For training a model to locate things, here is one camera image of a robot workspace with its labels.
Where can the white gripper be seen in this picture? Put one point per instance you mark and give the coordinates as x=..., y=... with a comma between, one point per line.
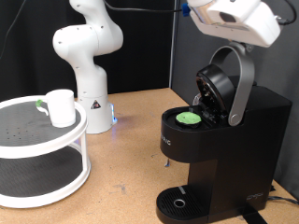
x=205, y=23

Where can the green lidded coffee pod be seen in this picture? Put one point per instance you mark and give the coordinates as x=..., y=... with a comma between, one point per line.
x=187, y=118

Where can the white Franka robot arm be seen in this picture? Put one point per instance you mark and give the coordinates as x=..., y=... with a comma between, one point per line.
x=90, y=40

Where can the black Keurig coffee machine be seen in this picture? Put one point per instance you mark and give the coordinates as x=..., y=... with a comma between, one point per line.
x=233, y=149

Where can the black curtain backdrop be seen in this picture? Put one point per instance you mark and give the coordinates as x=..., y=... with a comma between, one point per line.
x=140, y=56

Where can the small blue tape piece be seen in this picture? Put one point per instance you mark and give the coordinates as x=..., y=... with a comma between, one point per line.
x=167, y=162

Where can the black tape strip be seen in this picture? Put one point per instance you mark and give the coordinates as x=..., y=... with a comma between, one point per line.
x=253, y=218

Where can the white two-tier turntable shelf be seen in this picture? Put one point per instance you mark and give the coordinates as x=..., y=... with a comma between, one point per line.
x=40, y=149

